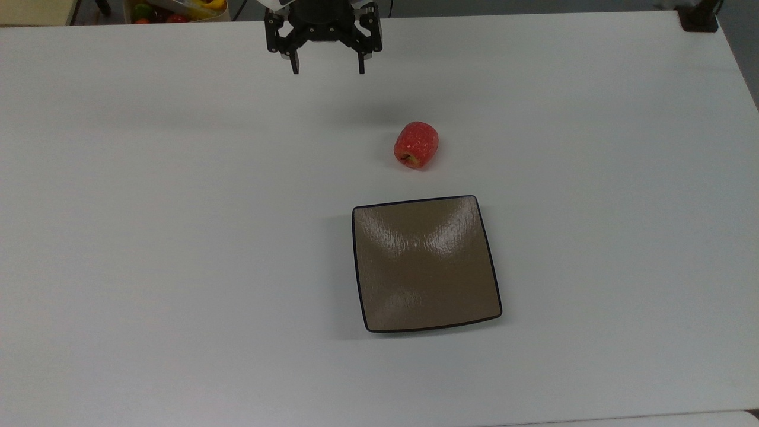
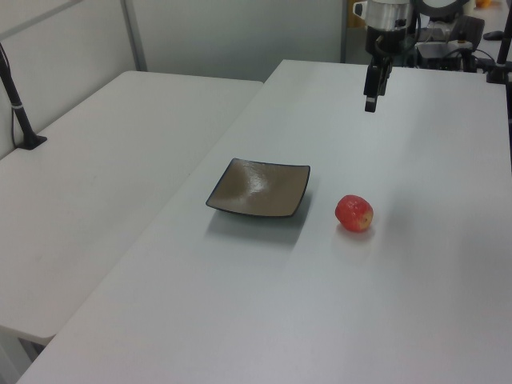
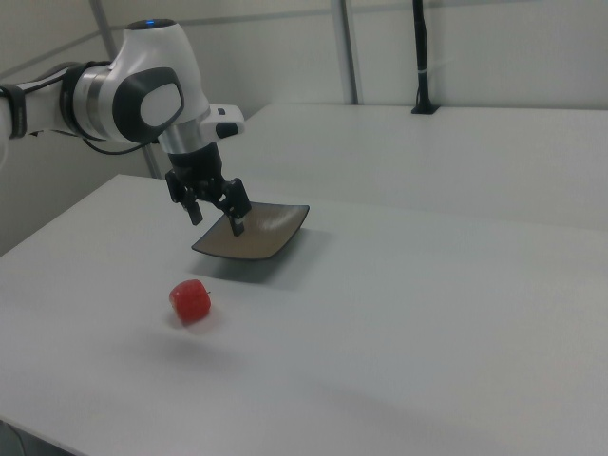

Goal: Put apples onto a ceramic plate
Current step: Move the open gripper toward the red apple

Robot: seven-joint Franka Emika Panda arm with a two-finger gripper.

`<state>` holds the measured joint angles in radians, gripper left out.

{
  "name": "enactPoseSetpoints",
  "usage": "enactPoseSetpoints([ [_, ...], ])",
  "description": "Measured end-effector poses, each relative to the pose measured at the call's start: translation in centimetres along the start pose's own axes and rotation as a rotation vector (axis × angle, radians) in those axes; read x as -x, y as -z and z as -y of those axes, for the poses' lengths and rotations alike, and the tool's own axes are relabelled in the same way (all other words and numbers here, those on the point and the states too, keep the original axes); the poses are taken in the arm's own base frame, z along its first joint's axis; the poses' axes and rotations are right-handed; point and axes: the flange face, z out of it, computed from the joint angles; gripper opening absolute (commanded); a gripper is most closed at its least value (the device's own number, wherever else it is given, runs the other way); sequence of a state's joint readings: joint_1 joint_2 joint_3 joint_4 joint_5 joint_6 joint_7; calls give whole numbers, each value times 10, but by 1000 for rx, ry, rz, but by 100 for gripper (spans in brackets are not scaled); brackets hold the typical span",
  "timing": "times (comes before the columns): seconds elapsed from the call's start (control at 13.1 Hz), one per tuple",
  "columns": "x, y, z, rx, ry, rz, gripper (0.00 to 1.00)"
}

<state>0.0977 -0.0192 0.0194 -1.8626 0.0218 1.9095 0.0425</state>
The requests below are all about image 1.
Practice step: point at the red apple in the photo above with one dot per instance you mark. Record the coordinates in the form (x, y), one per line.
(416, 145)

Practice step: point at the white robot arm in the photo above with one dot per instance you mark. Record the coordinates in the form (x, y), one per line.
(276, 3)

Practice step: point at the wooden board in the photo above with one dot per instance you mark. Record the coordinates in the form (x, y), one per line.
(35, 10)

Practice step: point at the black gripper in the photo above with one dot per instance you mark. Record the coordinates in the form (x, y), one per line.
(323, 21)

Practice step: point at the black camera stand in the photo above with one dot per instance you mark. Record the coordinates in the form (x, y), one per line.
(699, 16)

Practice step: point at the square brown ceramic plate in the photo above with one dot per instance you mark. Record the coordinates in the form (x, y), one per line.
(426, 264)

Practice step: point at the box of toy fruit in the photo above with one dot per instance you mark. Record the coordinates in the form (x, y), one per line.
(178, 10)

